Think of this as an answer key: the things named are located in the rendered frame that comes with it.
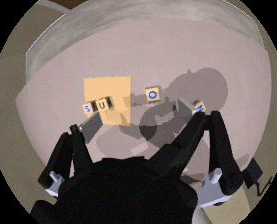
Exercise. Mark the tan flat mat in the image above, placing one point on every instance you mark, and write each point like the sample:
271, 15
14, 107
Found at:
119, 91

